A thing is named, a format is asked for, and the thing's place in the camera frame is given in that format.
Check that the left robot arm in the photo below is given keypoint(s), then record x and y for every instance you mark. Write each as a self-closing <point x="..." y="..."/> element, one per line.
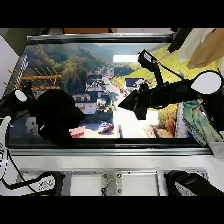
<point x="13" y="100"/>

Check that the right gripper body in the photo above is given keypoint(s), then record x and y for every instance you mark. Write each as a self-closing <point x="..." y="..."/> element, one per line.
<point x="151" y="96"/>

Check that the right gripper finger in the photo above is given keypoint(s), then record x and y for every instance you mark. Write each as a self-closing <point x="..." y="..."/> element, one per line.
<point x="141" y="111"/>
<point x="131" y="101"/>

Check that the dark brown garment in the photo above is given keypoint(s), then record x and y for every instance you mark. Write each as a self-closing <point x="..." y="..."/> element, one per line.
<point x="60" y="116"/>

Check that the white garment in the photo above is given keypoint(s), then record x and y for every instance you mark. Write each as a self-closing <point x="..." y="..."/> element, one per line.
<point x="195" y="43"/>

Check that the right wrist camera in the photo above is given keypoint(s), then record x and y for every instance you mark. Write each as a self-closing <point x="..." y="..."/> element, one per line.
<point x="146" y="59"/>

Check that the green patterned garment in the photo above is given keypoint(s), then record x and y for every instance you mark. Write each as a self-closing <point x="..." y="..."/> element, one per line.
<point x="196" y="123"/>

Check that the black garment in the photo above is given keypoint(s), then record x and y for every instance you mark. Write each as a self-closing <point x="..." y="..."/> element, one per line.
<point x="180" y="38"/>

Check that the tan garment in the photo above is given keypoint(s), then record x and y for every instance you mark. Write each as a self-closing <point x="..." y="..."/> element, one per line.
<point x="210" y="50"/>

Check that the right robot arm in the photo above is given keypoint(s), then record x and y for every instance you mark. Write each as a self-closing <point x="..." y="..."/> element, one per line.
<point x="176" y="93"/>

